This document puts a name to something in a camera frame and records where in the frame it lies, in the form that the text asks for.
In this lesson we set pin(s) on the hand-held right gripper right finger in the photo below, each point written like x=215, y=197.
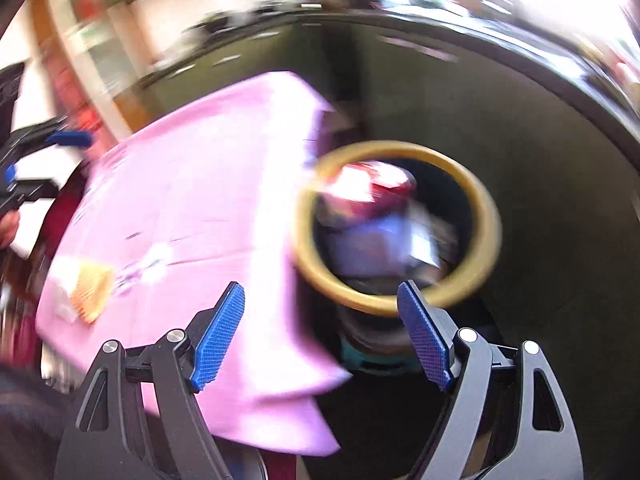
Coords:
x=425, y=340

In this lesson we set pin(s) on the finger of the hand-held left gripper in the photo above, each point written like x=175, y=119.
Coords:
x=30, y=189
x=70, y=138

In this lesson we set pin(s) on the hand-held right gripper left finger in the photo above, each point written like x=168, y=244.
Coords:
x=217, y=340

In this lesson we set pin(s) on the yellow-rimmed blue trash bin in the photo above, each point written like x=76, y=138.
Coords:
x=304, y=230

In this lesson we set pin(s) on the person's left hand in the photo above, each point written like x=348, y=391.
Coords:
x=7, y=227

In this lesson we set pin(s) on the yellow snack wrapper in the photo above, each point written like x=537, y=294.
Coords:
x=92, y=287

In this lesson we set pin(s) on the pink tablecloth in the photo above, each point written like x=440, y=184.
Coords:
x=200, y=185

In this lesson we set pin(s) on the red and white packet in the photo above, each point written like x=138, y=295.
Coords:
x=380, y=190

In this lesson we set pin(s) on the black countertop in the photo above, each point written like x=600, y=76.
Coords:
x=500, y=35

